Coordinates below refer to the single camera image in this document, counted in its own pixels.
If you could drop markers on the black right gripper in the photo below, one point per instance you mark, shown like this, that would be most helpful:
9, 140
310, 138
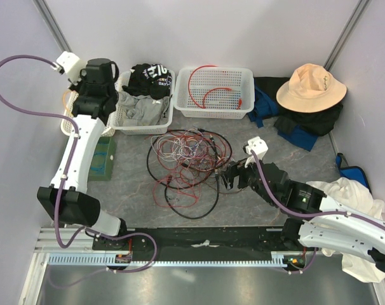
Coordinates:
235, 169

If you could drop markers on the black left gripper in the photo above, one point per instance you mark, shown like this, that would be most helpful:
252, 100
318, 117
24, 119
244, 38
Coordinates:
78, 86

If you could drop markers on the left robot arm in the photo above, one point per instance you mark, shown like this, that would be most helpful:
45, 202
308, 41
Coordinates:
66, 200

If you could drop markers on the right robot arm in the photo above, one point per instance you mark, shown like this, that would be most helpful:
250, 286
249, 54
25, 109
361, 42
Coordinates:
315, 219

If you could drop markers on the grey garment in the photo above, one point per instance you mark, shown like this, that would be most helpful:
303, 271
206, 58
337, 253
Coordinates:
145, 111

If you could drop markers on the left white oval basket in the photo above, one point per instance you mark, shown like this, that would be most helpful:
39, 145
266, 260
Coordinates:
66, 126

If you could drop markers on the black printed shirt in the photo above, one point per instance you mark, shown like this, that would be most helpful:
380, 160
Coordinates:
152, 80

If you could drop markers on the green tray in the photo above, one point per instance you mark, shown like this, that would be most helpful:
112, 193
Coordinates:
102, 161

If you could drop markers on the blue garment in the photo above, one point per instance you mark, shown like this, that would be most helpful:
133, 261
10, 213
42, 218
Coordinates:
299, 136

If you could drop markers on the middle white basket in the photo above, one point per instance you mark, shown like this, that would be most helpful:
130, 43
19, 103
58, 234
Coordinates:
160, 128

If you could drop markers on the black garment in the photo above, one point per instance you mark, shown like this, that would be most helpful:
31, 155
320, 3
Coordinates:
317, 123

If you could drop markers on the right white basket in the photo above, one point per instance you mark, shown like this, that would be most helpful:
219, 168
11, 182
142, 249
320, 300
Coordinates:
214, 92

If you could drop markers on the blue bag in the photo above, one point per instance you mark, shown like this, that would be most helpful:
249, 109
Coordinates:
351, 172

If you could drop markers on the beige bucket hat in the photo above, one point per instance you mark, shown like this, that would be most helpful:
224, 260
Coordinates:
311, 88

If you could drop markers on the white cloth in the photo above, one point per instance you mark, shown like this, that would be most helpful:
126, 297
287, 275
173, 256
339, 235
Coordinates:
357, 196

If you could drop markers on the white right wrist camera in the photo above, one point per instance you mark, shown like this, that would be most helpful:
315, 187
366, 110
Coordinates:
258, 146

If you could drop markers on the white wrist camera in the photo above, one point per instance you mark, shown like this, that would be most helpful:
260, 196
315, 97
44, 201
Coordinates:
71, 65
258, 146

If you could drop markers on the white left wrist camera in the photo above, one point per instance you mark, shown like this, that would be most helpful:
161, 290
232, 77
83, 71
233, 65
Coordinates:
71, 65

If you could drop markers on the blue-white cable duct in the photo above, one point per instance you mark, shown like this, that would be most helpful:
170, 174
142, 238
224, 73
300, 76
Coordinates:
113, 260

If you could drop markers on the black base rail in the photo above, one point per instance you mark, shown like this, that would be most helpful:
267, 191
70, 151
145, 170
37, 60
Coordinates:
250, 242

